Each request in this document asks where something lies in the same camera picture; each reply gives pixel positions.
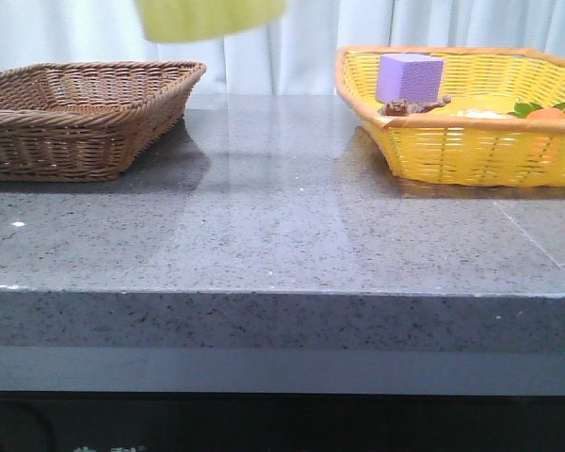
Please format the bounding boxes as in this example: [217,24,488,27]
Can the brown toy animal figure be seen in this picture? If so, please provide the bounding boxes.
[378,95,452,117]

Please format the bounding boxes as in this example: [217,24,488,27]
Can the white curtain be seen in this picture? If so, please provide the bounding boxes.
[0,1,565,95]

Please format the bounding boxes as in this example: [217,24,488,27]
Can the purple foam cube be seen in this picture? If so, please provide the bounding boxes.
[376,53,444,103]

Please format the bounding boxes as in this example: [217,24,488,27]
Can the yellow woven basket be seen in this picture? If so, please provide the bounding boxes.
[335,45,565,187]

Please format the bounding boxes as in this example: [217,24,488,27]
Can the brown woven basket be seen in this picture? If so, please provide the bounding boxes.
[0,61,206,182]

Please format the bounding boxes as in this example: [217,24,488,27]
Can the orange toy carrot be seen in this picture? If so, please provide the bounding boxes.
[506,101,565,161]

